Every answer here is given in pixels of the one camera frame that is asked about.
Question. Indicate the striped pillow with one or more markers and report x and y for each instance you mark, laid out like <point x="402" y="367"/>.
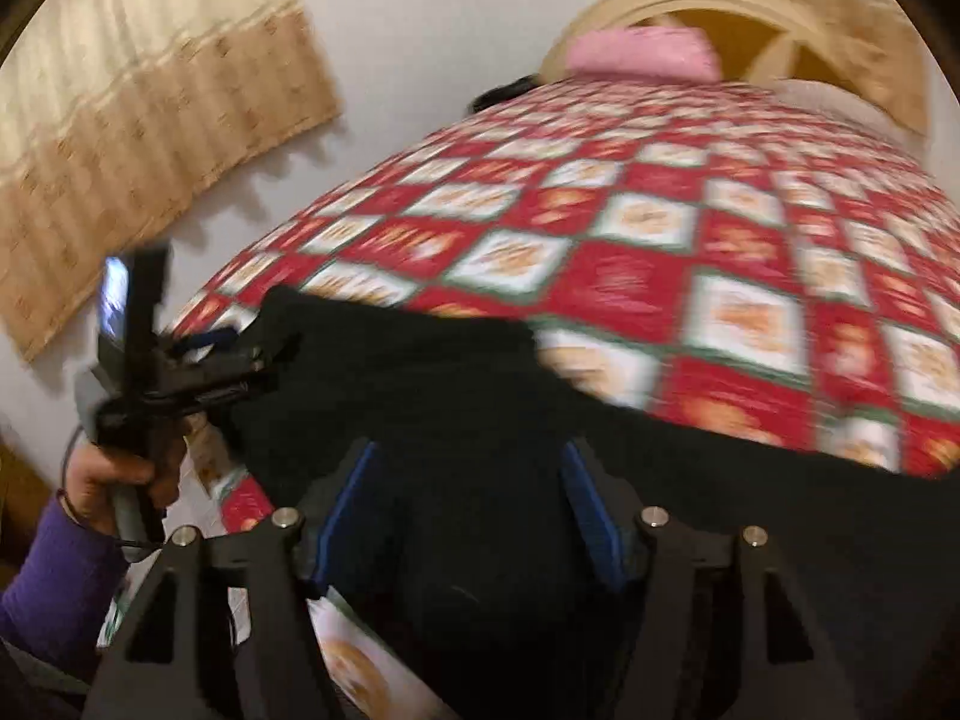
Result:
<point x="840" y="109"/>

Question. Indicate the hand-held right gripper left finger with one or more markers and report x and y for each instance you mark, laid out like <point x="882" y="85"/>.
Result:
<point x="341" y="517"/>

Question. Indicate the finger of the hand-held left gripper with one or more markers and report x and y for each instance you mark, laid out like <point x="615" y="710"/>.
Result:
<point x="232" y="356"/>
<point x="225" y="397"/>

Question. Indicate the wide beige patterned curtain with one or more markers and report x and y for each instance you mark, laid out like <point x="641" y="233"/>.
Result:
<point x="135" y="112"/>

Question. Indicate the red checked printed bedspread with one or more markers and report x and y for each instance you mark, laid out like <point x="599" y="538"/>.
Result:
<point x="675" y="240"/>

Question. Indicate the cream wooden headboard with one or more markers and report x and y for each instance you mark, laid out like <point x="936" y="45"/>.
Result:
<point x="750" y="22"/>

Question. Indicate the black pants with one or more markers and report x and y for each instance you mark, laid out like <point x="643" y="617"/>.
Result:
<point x="480" y="420"/>

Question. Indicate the person's left forearm purple sleeve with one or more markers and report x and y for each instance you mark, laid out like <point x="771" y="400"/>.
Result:
<point x="52" y="585"/>

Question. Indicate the pink pillow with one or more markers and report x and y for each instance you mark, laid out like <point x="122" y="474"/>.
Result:
<point x="645" y="52"/>

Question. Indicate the dark cloth item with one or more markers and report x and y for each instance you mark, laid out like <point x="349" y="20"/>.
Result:
<point x="499" y="94"/>

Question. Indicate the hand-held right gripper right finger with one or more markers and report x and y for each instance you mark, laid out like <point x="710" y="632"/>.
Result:
<point x="596" y="517"/>

